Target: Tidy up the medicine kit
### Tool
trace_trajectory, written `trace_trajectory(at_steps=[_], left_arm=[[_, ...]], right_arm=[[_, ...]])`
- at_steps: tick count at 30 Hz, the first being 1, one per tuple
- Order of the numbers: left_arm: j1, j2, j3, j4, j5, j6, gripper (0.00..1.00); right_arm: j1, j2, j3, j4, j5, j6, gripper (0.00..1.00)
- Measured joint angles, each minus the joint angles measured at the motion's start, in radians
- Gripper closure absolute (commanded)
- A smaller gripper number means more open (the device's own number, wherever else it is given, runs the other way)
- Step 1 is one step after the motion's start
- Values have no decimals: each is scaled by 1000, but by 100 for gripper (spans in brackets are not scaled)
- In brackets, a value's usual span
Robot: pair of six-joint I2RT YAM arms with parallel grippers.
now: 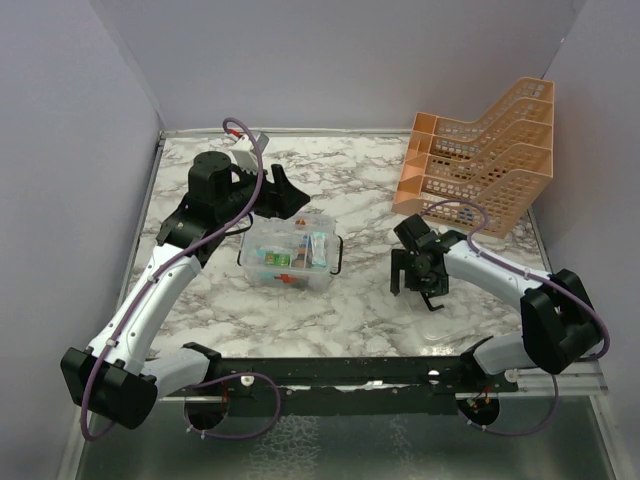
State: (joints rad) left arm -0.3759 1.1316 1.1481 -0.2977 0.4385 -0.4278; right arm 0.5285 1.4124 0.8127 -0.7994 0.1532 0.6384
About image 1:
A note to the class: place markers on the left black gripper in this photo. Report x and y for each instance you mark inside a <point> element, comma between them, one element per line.
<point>281,197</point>

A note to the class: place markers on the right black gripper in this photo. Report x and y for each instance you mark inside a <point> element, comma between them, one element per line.
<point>402,260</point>

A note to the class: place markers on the small clear teal packet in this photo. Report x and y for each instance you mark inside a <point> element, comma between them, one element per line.
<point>319,249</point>

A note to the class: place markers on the clear plastic medicine box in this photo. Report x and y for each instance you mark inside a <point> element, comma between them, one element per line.
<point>278,278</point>

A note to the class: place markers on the brown orange-cap medicine bottle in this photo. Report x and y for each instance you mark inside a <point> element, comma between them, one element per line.
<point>302,259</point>

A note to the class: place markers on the clear plastic box lid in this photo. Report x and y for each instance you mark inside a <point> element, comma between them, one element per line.
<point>452,315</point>

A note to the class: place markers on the green small packet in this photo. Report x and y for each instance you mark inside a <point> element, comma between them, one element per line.
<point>277,259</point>

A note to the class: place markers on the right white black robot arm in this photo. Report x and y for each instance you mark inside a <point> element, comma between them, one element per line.
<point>559,325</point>

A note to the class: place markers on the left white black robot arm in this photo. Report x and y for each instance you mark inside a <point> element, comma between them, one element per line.
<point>113,376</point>

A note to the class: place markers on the orange plastic file organizer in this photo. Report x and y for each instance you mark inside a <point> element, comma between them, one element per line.
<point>458,173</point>

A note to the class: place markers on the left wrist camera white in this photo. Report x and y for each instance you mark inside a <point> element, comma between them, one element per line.
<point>244,154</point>

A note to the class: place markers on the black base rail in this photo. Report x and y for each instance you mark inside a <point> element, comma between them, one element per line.
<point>337,386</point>

